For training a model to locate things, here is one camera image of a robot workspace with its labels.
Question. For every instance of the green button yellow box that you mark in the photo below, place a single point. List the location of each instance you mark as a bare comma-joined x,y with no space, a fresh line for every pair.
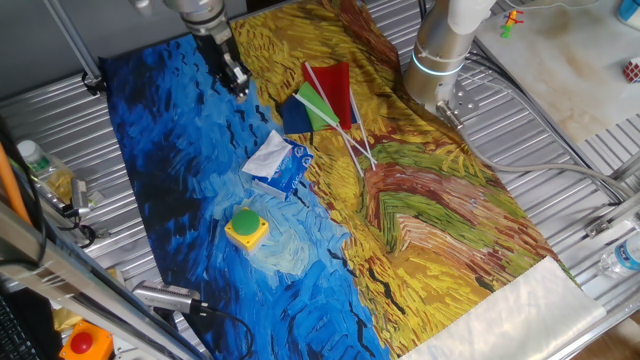
245,225

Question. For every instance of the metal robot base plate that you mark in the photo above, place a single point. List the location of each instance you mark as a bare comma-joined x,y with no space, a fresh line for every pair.
465,100

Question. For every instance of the white napkin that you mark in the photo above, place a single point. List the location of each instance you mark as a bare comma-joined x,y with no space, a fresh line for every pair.
265,157

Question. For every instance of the red green blue flags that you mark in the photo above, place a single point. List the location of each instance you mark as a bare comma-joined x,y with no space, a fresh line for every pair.
295,117

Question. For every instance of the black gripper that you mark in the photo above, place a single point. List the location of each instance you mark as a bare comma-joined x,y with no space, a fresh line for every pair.
217,52

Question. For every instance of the grey metal device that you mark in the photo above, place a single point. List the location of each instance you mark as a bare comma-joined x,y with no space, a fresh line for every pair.
80,192

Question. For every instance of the aluminium profile bracket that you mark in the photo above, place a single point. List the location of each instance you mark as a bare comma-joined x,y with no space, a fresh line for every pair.
607,222

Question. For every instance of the orange tube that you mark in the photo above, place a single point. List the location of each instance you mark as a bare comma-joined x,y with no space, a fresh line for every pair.
10,185

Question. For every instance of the grey metal pole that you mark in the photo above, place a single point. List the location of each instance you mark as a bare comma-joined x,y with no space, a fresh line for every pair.
72,42

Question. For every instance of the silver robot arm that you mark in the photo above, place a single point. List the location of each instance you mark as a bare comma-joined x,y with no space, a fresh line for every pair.
440,50

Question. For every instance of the rubik's cube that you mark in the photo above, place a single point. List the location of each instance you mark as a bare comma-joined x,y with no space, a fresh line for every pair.
632,70

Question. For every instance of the green flag white stick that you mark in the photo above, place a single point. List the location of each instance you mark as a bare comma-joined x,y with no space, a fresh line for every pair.
317,112

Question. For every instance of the white marble board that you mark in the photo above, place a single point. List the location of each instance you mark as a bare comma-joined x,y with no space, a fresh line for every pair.
565,75

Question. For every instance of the clear water bottle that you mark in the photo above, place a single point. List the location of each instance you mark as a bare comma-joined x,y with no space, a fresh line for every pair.
622,257

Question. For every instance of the colourful plastic toy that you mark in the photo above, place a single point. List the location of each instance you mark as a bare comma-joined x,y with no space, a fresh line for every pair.
511,22

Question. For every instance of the painting print tablecloth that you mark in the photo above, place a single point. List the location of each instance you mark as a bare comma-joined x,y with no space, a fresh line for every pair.
425,225

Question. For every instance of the blue tissue pack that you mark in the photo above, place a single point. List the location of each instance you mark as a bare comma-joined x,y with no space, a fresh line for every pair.
292,172

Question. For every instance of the red flag white stick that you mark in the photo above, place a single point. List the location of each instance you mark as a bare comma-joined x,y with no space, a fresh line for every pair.
335,90

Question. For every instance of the black keyboard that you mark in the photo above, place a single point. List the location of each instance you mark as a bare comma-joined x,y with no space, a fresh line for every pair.
15,330

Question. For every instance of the silver camera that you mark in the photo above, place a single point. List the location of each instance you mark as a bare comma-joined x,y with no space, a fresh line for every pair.
160,295

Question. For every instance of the aluminium frame bar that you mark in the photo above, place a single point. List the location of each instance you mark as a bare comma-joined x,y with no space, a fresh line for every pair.
75,280

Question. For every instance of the orange box red button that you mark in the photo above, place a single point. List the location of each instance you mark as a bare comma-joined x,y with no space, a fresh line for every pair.
95,335

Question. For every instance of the yellow oil bottle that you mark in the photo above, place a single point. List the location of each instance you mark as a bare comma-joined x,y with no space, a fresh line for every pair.
37,160

